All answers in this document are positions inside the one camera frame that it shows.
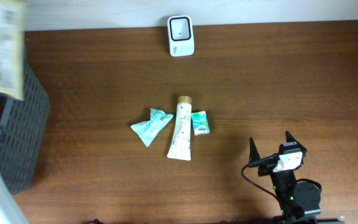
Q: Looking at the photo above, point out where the teal sachet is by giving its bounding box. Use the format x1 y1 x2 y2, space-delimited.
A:
131 108 173 147

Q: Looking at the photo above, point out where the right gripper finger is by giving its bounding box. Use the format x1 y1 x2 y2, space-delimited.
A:
285 131 305 149
249 138 260 162

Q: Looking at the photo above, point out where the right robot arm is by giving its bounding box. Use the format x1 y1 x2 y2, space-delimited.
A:
242 131 322 223

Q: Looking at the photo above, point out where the small teal tissue pack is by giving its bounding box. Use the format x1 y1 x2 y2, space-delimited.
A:
191 111 210 136

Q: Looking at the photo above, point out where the white barcode scanner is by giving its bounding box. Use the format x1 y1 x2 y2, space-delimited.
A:
167 15 195 57

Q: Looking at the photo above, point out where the white bamboo print tube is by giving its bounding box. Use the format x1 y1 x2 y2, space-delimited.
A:
167 96 192 161

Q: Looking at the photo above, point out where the grey plastic basket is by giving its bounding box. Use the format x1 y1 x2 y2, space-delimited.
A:
0 50 51 195

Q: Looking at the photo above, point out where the white wet wipes pack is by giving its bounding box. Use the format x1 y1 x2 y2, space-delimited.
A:
0 0 26 100

